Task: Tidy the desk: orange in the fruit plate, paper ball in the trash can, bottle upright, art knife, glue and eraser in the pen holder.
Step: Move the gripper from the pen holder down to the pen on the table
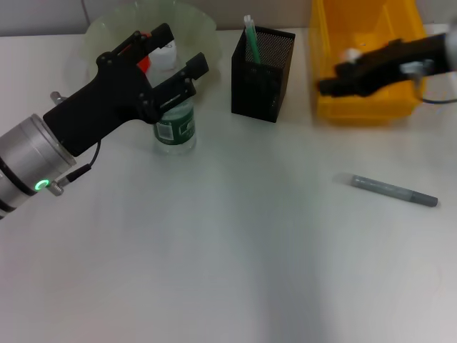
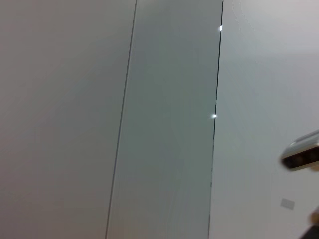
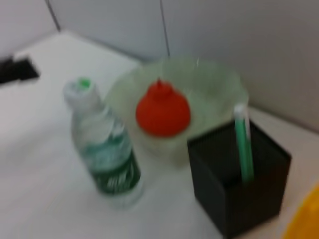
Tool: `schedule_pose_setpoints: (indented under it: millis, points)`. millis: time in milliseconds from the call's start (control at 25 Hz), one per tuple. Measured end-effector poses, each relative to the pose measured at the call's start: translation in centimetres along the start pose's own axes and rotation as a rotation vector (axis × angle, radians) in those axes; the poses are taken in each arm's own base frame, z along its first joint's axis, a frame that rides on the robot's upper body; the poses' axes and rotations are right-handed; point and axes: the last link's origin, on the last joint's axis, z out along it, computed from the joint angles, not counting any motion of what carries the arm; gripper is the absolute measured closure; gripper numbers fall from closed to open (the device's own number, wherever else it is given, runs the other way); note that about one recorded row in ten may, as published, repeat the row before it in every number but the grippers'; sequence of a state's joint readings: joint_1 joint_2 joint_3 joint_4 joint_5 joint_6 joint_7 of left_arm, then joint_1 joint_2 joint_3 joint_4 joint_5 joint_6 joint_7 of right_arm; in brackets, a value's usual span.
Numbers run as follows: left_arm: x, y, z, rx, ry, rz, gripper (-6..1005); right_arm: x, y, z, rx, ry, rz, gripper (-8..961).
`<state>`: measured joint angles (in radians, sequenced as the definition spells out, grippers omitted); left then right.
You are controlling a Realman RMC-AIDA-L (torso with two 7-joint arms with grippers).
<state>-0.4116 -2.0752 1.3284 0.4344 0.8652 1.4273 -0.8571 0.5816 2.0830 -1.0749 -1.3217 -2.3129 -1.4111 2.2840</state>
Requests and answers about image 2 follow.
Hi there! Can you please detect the silver robot head camera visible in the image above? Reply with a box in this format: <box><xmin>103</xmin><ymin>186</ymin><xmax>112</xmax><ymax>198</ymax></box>
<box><xmin>280</xmin><ymin>130</ymin><xmax>319</xmax><ymax>172</ymax></box>

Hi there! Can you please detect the small grey wall plate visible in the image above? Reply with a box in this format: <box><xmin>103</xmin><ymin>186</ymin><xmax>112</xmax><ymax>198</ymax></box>
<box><xmin>280</xmin><ymin>198</ymin><xmax>296</xmax><ymax>210</ymax></box>

